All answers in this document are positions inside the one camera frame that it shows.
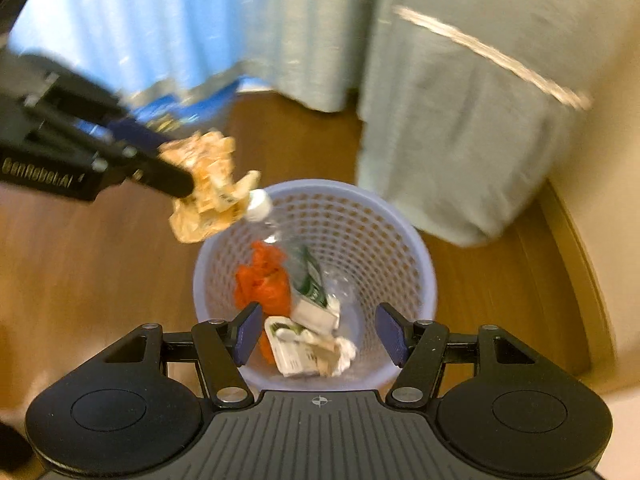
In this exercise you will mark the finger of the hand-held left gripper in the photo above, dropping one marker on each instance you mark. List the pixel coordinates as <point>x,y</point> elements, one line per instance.
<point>137,131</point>
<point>160,175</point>

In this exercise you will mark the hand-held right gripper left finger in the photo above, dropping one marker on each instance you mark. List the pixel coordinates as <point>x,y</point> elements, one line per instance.
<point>248,332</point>

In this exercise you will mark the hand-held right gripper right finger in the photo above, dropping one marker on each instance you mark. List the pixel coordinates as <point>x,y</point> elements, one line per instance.
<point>390,335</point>

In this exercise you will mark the tan paper wrapper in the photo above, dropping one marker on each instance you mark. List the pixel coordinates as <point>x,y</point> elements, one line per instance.
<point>205,180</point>

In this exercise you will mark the white printed carton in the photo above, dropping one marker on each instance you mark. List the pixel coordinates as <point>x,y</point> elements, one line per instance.
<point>295,347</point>

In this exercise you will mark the white paper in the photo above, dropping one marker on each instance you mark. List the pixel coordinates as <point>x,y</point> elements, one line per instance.
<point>345,355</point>

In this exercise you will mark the orange plastic bag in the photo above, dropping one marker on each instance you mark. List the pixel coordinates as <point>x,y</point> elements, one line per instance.
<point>262,280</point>

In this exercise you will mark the clear plastic bottle green label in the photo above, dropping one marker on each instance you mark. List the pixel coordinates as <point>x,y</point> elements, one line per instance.
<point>312,272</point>

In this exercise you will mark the lavender plastic mesh basket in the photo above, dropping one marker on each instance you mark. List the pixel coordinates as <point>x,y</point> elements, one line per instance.
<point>360,245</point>

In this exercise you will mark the grey and blue floor mat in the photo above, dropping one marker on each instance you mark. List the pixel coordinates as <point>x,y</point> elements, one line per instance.
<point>195,102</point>

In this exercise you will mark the sheer light blue curtain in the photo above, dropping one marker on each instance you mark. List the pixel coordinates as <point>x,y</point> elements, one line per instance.
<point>140,20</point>

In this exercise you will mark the narrow teal curtain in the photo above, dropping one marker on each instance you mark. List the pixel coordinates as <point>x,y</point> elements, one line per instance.
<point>320,30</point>

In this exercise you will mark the wide teal curtain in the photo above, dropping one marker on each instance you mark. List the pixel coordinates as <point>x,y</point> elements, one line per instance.
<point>460,125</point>

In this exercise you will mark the beige curtain tieback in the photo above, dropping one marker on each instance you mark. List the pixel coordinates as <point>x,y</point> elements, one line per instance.
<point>490,52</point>

